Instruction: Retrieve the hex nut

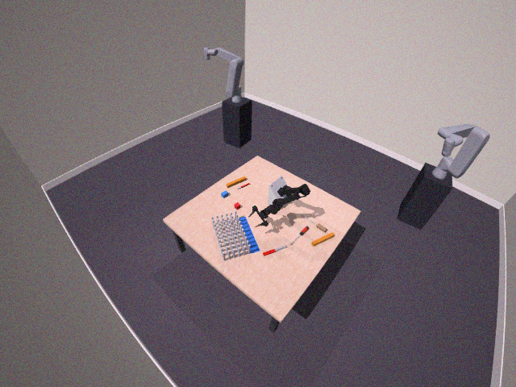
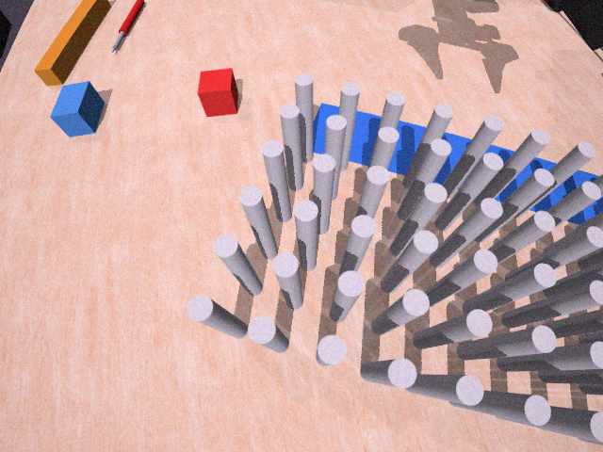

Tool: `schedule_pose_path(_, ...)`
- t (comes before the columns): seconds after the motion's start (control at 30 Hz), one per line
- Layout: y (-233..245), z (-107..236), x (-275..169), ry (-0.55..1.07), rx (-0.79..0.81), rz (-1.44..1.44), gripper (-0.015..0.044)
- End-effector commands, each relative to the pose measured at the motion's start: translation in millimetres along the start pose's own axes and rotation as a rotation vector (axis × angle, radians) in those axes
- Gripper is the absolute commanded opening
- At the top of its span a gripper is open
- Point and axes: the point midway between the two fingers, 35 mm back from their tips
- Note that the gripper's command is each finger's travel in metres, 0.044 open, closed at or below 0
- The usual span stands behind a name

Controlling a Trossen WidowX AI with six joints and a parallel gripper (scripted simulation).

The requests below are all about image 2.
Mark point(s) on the orange flat bar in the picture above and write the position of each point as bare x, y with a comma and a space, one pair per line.
58, 61

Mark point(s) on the red-handled screwdriver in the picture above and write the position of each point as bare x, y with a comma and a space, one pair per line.
127, 24

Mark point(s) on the red cube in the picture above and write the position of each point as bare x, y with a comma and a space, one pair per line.
218, 92

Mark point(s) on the blue cube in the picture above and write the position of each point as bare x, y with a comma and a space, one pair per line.
78, 109

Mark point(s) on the red-handled tool with grey metal shank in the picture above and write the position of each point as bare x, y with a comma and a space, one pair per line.
554, 4

